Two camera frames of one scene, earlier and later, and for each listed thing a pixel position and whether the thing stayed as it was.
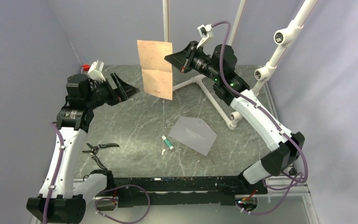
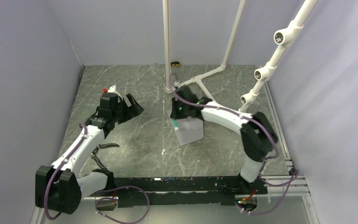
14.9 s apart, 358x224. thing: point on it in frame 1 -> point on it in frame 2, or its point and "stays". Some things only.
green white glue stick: [163, 137] -> [175, 123]
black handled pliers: [94, 149] stays
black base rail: [175, 191] stays
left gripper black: [123, 92] -> [132, 111]
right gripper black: [182, 59] -> [175, 115]
